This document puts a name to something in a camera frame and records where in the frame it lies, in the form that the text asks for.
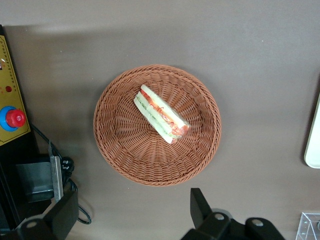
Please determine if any black power cable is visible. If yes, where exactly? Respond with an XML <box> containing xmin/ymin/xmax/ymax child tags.
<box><xmin>30</xmin><ymin>123</ymin><xmax>93</xmax><ymax>225</ymax></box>

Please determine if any clear acrylic bottle rack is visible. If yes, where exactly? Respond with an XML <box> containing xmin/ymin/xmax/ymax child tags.
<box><xmin>294</xmin><ymin>212</ymin><xmax>320</xmax><ymax>240</ymax></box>

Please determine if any black power inlet box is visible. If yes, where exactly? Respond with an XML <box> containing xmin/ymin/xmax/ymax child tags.
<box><xmin>15</xmin><ymin>141</ymin><xmax>63</xmax><ymax>204</ymax></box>

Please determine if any black appliance with yellow panel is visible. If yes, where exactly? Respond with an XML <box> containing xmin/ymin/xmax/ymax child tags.
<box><xmin>0</xmin><ymin>23</ymin><xmax>41</xmax><ymax>233</ymax></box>

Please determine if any triangle sandwich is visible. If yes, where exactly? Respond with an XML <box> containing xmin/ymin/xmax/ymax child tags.
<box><xmin>133</xmin><ymin>84</ymin><xmax>191</xmax><ymax>145</ymax></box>

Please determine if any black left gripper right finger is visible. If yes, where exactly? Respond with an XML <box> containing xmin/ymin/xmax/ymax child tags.
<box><xmin>179</xmin><ymin>187</ymin><xmax>286</xmax><ymax>240</ymax></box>

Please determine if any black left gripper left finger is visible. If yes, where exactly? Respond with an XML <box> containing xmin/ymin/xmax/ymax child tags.
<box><xmin>0</xmin><ymin>188</ymin><xmax>80</xmax><ymax>240</ymax></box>

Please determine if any round brown wicker basket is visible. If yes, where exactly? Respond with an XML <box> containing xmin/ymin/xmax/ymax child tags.
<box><xmin>93</xmin><ymin>64</ymin><xmax>223</xmax><ymax>188</ymax></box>

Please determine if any red emergency stop button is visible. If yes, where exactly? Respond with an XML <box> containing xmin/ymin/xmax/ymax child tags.
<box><xmin>0</xmin><ymin>105</ymin><xmax>27</xmax><ymax>132</ymax></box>

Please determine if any cream plastic tray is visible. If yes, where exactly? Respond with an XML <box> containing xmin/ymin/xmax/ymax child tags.
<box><xmin>303</xmin><ymin>92</ymin><xmax>320</xmax><ymax>169</ymax></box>

